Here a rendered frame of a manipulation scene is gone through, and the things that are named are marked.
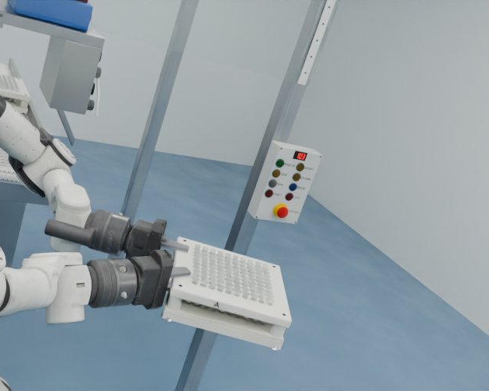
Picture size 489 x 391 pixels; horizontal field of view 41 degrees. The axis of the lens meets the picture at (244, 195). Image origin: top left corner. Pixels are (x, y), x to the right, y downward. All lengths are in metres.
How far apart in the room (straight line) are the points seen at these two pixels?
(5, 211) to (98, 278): 1.05
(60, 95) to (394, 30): 4.12
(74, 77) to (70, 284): 0.88
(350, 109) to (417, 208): 1.20
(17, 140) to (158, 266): 0.52
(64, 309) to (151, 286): 0.18
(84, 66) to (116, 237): 0.68
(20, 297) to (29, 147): 0.65
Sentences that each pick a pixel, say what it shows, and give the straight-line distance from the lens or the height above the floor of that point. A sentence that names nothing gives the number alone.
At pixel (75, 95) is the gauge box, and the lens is 1.93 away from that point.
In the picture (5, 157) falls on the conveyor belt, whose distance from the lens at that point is 2.08.
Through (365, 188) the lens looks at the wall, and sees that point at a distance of 5.57.
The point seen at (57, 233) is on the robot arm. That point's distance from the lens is 1.38.
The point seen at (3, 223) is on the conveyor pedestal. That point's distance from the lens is 2.21.
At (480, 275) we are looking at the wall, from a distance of 4.78.
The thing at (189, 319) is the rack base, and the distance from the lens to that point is 1.28.
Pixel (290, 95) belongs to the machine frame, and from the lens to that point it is 2.09.
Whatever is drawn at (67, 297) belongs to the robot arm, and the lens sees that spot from 1.16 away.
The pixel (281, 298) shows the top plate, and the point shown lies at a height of 1.08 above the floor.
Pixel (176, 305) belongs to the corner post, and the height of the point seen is 1.05.
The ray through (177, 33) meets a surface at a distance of 1.89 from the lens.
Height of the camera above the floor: 1.66
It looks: 18 degrees down
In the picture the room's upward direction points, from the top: 19 degrees clockwise
